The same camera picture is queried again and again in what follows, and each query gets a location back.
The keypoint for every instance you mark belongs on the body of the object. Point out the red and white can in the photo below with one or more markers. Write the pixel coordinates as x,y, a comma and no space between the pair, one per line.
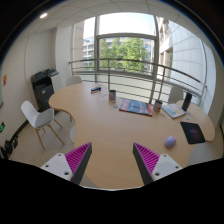
157,105

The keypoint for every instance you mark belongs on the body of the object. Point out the metal window railing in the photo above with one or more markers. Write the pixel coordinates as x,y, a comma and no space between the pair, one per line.
137,79

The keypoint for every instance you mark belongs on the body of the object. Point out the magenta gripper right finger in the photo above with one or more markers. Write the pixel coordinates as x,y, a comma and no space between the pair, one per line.
153,166

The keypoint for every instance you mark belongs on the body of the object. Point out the white open notebook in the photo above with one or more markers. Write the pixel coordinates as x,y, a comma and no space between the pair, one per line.
173,110

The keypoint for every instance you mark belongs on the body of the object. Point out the small black box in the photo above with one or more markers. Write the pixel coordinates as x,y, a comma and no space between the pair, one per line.
95,89

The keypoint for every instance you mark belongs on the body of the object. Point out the lilac computer mouse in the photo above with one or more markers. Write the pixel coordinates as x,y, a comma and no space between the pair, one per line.
170,141

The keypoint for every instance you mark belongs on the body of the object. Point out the red and blue book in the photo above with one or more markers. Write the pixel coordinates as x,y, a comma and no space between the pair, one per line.
136,107

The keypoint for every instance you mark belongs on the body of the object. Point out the white chair behind table left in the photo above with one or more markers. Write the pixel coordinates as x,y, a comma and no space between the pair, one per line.
73,80

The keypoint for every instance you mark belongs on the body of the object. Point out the black mouse pad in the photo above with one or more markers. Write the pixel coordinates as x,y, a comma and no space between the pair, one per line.
193,133

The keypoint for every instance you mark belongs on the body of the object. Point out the white chair behind table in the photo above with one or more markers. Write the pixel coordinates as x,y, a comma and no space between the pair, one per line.
175,95
73,80

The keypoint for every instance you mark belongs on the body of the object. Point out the black upright speaker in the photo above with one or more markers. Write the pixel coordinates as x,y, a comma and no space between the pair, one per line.
187,101

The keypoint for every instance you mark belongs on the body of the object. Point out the dark patterned cup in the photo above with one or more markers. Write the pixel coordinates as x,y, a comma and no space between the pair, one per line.
112,94

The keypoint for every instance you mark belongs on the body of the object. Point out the black floor power strip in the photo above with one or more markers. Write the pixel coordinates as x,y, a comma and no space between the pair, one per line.
7,149

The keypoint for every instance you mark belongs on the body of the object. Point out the white chair with wooden legs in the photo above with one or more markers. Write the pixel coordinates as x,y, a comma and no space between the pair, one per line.
39,120

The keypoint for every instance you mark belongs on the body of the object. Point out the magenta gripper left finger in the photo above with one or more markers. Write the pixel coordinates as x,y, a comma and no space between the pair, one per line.
70,166

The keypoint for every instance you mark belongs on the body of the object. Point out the white chair behind table right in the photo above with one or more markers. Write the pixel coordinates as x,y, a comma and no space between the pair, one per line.
175,95

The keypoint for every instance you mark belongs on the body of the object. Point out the black office printer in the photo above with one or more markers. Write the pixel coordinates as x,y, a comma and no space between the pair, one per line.
45,83

